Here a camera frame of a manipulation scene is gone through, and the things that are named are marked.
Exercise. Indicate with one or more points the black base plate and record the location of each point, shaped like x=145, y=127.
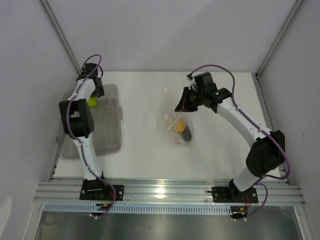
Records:
x=102, y=193
x=224, y=194

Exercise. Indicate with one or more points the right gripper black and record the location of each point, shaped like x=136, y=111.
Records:
x=184, y=105

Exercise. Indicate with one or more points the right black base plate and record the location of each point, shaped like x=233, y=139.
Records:
x=224, y=194

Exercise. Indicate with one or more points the clear plastic container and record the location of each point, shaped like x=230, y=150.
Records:
x=107, y=134

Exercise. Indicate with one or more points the slotted white cable duct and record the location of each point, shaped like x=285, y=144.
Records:
x=135, y=208

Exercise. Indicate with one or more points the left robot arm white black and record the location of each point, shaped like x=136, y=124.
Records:
x=78, y=122

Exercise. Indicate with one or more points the aluminium frame post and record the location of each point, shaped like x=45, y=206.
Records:
x=280, y=36
x=53, y=20

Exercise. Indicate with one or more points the right aluminium frame post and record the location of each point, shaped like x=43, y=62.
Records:
x=280, y=36

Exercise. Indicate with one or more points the purple toy eggplant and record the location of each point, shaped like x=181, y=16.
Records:
x=186, y=134

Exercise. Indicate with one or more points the left aluminium frame post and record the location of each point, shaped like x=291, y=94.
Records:
x=53, y=20

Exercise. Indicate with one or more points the clear zip top bag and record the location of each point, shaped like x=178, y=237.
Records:
x=166, y=120

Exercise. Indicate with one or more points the aluminium mounting rail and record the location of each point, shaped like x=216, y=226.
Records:
x=168, y=191

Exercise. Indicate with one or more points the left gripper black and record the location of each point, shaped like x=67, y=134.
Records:
x=99, y=92

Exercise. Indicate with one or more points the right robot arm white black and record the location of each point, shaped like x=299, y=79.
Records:
x=267, y=147

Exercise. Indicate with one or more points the orange toy lemon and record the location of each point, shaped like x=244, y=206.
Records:
x=180, y=126

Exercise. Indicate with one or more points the yellow-green toy pear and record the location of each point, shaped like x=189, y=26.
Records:
x=92, y=102

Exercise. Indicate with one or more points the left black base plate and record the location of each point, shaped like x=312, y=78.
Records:
x=102, y=193

